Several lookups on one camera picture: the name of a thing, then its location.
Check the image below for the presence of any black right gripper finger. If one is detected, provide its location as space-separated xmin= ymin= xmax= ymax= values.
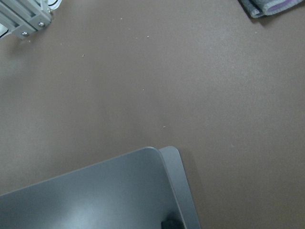
xmin=161 ymin=219 xmax=183 ymax=229

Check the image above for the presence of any grey laptop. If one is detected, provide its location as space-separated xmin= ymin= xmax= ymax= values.
xmin=0 ymin=146 xmax=201 ymax=229

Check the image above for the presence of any grey folded cloth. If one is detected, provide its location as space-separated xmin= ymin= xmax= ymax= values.
xmin=240 ymin=0 xmax=303 ymax=18

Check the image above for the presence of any purple folded cloth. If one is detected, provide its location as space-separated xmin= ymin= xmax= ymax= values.
xmin=268 ymin=0 xmax=301 ymax=11

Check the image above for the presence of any grey aluminium frame profile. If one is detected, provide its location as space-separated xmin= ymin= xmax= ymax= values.
xmin=0 ymin=0 xmax=61 ymax=39

